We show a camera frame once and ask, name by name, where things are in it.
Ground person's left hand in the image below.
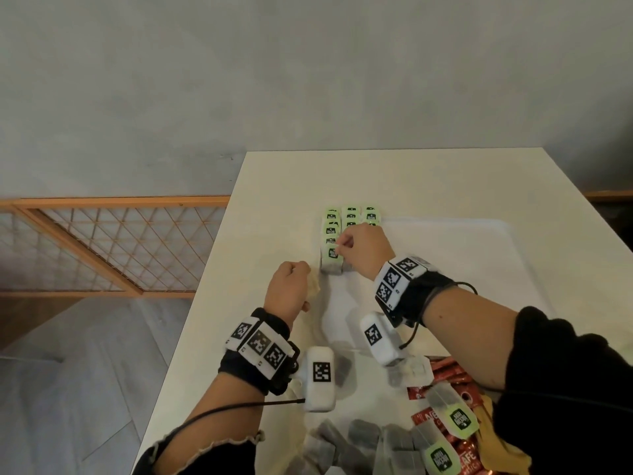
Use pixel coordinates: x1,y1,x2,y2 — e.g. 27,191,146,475
262,261,313,333

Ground person's right hand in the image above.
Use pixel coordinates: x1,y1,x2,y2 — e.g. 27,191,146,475
334,222,397,282

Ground rows of laid tea bags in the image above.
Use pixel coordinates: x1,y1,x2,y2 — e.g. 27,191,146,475
321,205,383,272

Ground white tray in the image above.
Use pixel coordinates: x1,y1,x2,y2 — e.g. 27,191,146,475
316,217,556,360

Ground pile of tea bags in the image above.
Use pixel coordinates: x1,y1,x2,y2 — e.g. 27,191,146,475
284,356,481,475

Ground pile of red coffee sachets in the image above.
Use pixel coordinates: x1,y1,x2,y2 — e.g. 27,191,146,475
406,356,489,475

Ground pile of brown sugar packets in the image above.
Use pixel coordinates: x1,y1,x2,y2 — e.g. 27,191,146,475
474,393,533,475

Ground person's right forearm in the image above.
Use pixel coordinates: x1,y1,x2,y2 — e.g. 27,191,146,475
423,286,520,391

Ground person's left forearm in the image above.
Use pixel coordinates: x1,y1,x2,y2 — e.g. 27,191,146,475
153,373,268,475

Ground person's black top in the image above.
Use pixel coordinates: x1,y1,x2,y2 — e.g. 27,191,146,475
131,306,633,475

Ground black left wristband marker tags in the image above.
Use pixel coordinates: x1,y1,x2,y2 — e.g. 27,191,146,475
218,307,301,396

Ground wooden lattice screen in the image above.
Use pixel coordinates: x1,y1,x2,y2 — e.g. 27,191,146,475
0,195,232,299

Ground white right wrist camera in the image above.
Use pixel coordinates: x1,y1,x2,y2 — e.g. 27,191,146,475
359,311,410,367

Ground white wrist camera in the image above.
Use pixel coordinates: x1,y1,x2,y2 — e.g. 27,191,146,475
359,311,410,367
299,346,337,414

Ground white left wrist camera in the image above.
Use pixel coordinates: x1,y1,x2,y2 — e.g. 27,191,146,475
299,346,337,414

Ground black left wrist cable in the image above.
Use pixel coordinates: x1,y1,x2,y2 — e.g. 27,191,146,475
143,398,307,470

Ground wooden wall rail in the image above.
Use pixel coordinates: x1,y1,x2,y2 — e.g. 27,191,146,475
583,190,633,203

